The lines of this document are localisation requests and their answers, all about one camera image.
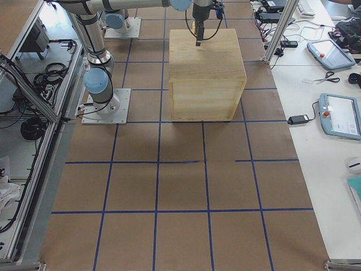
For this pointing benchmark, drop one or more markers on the black gripper on cabinet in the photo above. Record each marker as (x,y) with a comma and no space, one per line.
(199,12)

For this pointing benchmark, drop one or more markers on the wooden drawer cabinet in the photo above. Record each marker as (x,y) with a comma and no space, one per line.
(205,82)

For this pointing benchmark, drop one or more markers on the black small device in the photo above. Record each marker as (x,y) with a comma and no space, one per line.
(289,44)

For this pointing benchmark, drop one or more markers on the white keyboard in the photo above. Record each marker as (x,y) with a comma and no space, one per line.
(304,9)

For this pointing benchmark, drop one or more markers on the upper teach pendant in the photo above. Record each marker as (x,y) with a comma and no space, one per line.
(330,55)

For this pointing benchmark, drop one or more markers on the teach pendant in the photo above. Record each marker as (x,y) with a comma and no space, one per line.
(330,55)
(339,116)

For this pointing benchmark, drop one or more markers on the black power adapter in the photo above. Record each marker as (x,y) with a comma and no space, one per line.
(298,119)

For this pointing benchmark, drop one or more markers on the grey control box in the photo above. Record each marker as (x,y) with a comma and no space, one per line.
(37,41)

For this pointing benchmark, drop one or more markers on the lower teach pendant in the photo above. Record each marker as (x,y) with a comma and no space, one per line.
(339,116)

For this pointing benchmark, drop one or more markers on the teal notebook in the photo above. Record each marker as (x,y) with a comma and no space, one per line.
(354,185)

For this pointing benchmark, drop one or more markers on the aluminium frame post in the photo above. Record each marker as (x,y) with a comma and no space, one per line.
(281,27)

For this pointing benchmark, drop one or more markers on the black handled scissors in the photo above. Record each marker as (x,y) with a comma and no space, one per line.
(328,77)

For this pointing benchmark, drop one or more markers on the aluminium frame rail left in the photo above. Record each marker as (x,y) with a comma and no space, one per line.
(26,157)

